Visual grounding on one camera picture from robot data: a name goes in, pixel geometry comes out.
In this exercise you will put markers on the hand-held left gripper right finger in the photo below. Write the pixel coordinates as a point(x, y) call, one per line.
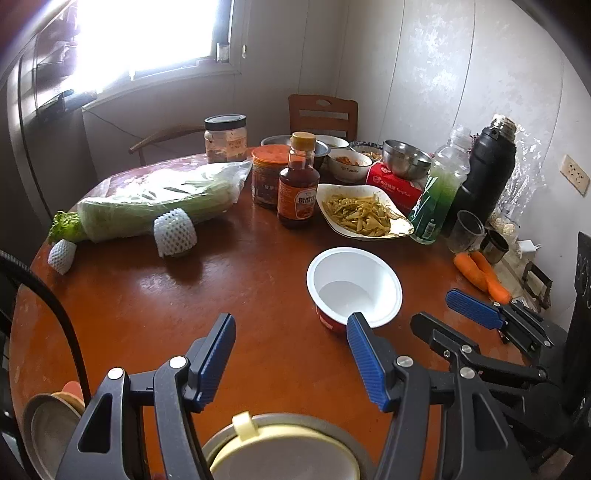
point(369, 364)

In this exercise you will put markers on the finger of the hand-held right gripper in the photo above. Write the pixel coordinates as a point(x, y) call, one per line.
point(443, 337)
point(471, 307)

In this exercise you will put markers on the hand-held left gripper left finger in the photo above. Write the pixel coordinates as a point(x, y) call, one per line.
point(214, 364)

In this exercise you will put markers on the red paper bowl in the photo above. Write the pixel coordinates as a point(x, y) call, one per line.
point(355, 277)

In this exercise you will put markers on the yellow shell-shaped plate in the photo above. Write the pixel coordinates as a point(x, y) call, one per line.
point(69, 399)

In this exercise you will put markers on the round steel plate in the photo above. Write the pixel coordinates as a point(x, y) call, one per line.
point(51, 434)

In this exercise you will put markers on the carrot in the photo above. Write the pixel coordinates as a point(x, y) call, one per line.
point(496, 284)
point(468, 270)

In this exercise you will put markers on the small steel cup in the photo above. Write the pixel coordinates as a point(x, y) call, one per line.
point(494, 247)

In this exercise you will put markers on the clear plastic cup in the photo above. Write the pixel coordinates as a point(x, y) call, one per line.
point(465, 233)

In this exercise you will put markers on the white charger plug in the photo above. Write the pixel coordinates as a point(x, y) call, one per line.
point(526, 249)

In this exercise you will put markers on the green drink bottle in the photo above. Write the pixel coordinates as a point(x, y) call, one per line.
point(438, 194)

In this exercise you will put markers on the black thermos flask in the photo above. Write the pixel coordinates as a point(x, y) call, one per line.
point(489, 175)

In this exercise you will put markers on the clear plastic bag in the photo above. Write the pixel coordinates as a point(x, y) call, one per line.
point(526, 184)

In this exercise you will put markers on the white foam net sleeve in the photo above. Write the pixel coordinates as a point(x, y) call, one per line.
point(62, 257)
point(175, 233)

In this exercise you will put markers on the white plate of vegetables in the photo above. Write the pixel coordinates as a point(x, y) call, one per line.
point(364, 214)

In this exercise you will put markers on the red tissue pack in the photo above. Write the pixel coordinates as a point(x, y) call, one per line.
point(392, 189)

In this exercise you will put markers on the plastic-wrapped napa cabbage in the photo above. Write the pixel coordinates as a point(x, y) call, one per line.
point(138, 207)

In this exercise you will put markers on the white bowl with food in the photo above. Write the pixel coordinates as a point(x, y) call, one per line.
point(348, 168)

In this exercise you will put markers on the brown vinegar bottle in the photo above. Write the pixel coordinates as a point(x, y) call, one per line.
point(298, 194)

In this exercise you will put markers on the patterned ceramic bowl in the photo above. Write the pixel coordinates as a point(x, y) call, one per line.
point(367, 148)

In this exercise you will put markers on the red-lidded sauce jar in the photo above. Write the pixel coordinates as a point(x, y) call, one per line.
point(268, 180)

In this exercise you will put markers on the plain white bowl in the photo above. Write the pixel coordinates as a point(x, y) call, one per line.
point(332, 141)

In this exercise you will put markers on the black-lidded clear jar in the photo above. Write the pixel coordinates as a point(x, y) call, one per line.
point(225, 141)

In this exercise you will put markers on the curved wooden chair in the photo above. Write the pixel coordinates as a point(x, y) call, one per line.
point(161, 138)

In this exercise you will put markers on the wooden slat-back chair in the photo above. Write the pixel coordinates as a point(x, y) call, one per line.
point(323, 115)

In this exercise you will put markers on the grey refrigerator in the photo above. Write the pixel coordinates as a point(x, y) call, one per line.
point(27, 138)

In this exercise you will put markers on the window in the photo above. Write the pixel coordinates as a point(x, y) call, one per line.
point(147, 32)

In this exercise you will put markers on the small dark frame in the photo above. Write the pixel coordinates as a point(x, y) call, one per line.
point(538, 281)

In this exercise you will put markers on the wall power outlet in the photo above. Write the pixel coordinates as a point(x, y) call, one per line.
point(575, 171)

